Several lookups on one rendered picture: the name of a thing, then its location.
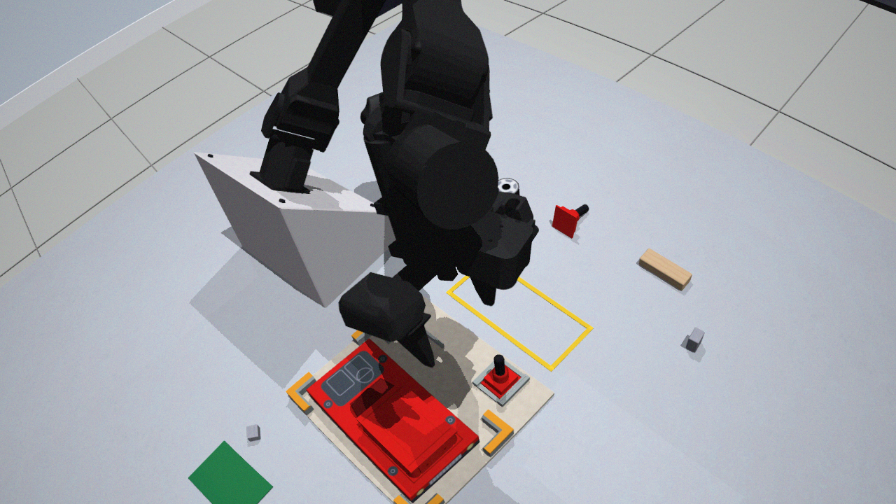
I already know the green flat square mat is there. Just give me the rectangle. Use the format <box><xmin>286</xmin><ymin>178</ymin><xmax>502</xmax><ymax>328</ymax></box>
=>
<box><xmin>188</xmin><ymin>441</ymin><xmax>273</xmax><ymax>504</ymax></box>

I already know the tan wooden block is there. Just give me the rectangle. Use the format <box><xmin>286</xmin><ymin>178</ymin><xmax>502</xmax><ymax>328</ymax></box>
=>
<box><xmin>639</xmin><ymin>248</ymin><xmax>692</xmax><ymax>291</ymax></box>

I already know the yellow rectangular frame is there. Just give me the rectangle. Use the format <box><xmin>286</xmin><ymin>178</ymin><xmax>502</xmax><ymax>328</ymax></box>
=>
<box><xmin>446</xmin><ymin>276</ymin><xmax>593</xmax><ymax>372</ymax></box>

